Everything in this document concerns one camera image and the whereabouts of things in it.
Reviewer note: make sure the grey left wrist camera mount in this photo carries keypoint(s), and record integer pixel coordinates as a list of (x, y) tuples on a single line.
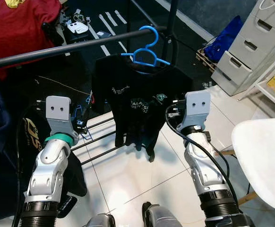
[(58, 111)]

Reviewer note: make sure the blue plastic hanger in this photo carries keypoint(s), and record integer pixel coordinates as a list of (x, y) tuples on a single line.
[(156, 37)]

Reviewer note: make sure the red cloth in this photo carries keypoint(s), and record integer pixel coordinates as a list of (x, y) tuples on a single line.
[(19, 33)]

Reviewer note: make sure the silver robot right leg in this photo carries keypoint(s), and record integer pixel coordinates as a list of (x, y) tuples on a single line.
[(163, 217)]

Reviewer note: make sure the white chair wooden legs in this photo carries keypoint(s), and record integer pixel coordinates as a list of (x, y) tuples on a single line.
[(265, 151)]

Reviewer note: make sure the blue cloth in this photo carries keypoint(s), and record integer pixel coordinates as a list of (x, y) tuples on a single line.
[(227, 38)]

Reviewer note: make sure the white electronic device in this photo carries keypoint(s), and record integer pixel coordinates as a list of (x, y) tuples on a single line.
[(77, 27)]

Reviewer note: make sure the black T-shirt teal logo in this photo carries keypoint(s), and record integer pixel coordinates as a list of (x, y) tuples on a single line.
[(128, 94)]

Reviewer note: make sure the wooden pallet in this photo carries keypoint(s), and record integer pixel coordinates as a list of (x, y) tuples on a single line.
[(204, 59)]

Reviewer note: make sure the navy shirt gold print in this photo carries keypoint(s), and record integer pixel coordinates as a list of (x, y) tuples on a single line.
[(0, 156)]

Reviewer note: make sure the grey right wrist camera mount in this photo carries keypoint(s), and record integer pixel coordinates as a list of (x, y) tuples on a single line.
[(197, 109)]

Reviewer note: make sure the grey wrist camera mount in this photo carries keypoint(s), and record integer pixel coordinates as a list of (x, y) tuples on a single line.
[(58, 111), (197, 109)]

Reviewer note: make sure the silver robot left leg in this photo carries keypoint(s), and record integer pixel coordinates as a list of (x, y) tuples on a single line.
[(99, 221)]

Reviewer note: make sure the black metal clothes rack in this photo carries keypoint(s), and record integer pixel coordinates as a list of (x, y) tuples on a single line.
[(57, 49)]

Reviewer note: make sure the grey drawer cabinet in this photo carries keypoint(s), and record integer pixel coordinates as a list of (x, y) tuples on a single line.
[(251, 42)]

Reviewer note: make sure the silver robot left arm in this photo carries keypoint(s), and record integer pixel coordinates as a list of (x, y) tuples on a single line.
[(47, 170)]

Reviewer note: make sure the silver robot leg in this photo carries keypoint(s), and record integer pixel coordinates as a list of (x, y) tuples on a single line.
[(163, 217), (99, 221)]

